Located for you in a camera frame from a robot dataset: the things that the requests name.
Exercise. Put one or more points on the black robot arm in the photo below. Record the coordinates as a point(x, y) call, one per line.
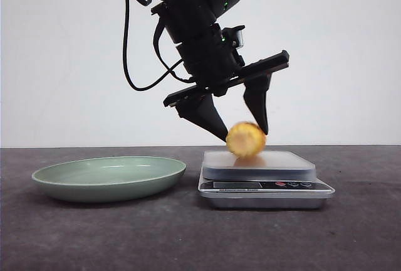
point(186, 20)

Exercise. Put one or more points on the silver digital kitchen scale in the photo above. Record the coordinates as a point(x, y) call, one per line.
point(270, 180)

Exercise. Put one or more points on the yellow corn cob piece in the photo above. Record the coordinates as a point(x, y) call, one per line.
point(245, 139)

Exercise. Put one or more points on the green oval plate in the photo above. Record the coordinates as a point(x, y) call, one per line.
point(109, 179)

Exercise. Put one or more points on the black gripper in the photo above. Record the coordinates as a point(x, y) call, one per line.
point(214, 63)

